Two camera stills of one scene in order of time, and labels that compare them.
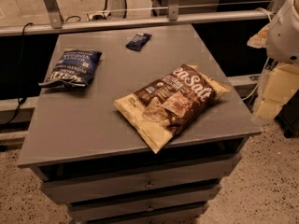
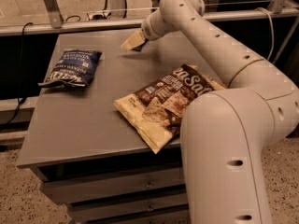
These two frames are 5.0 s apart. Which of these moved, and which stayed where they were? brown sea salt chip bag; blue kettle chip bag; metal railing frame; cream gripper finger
Moved: cream gripper finger
Stayed: metal railing frame; brown sea salt chip bag; blue kettle chip bag
